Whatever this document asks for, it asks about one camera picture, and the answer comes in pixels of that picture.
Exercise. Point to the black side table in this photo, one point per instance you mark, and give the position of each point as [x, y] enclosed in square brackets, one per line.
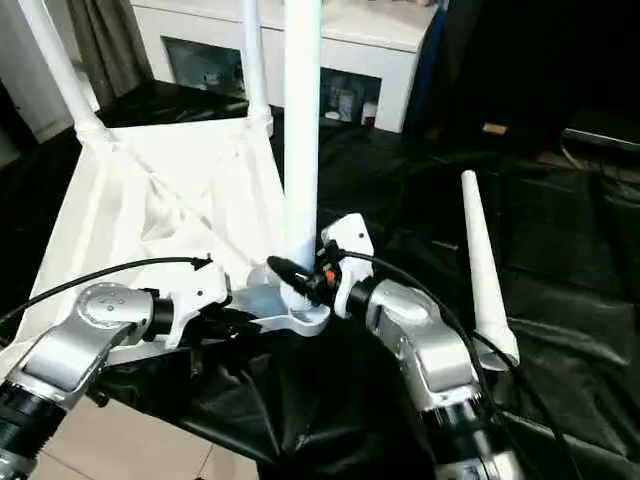
[600, 137]

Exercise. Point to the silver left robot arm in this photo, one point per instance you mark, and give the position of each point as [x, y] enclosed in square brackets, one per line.
[85, 340]

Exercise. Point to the black mat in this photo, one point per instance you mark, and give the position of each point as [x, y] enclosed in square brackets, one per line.
[350, 400]

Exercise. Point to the grey curtain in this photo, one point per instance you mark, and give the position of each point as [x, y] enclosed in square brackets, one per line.
[110, 50]

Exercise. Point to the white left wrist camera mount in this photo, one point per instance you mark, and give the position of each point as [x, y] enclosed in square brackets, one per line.
[200, 295]

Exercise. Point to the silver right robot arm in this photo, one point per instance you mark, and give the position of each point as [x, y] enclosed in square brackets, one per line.
[430, 345]

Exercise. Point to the black cabinet gold label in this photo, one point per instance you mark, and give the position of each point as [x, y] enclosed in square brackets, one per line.
[500, 60]

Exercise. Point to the white glass-door cabinet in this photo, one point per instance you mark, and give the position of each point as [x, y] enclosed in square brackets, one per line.
[360, 45]

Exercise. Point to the white plastic table leg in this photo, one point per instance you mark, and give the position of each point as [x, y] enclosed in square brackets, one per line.
[482, 260]
[256, 75]
[302, 125]
[65, 75]

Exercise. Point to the white plastic table top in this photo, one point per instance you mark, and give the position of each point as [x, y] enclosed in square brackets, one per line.
[150, 200]

